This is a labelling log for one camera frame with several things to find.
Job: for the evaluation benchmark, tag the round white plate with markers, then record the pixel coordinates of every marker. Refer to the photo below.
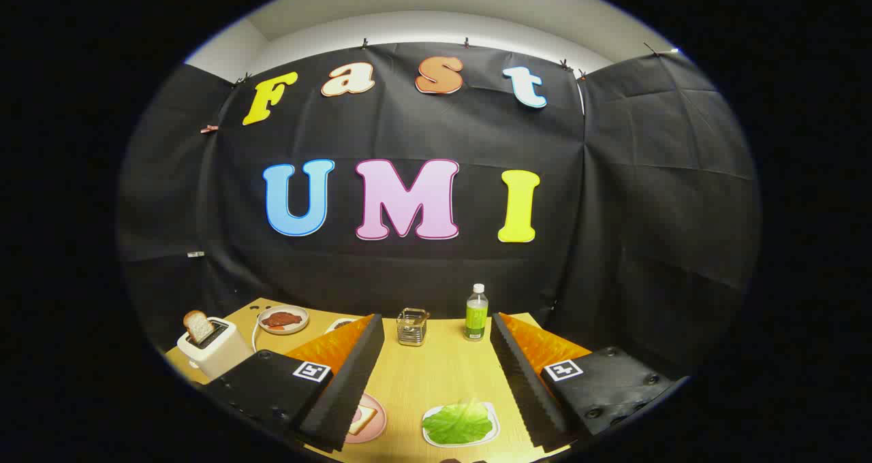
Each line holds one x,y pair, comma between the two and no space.
302,315

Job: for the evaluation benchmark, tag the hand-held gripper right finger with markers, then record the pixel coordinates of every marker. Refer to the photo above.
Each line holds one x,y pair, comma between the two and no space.
524,388

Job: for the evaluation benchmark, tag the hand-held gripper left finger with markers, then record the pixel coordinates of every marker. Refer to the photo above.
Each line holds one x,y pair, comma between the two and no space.
347,388

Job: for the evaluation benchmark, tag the green lettuce leaf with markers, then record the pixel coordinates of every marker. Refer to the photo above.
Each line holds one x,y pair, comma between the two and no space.
456,422

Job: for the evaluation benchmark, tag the white square plate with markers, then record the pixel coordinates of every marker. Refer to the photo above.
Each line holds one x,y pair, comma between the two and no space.
493,430

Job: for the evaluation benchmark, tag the square toast slice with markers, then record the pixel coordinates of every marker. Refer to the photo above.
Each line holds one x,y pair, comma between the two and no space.
366,419

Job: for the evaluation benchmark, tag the black backdrop cloth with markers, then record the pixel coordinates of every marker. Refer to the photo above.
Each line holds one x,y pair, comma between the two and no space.
613,177

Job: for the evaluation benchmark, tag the bread slice with brown crust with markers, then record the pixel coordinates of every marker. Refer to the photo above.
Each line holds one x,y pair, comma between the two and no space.
199,327

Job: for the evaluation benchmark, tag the white divided dish with beans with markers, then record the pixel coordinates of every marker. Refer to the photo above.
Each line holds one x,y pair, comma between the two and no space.
338,325

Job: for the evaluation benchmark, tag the clear bottle with green label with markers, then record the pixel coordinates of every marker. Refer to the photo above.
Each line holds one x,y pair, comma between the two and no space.
476,320

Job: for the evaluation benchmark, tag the pink plate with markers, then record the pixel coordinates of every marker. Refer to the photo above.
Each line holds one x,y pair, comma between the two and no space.
378,425

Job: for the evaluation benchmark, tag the brown meat piece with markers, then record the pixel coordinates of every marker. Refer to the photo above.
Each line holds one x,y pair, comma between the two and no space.
283,320

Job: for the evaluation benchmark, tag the white toaster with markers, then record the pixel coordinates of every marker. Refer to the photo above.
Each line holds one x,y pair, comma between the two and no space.
225,350

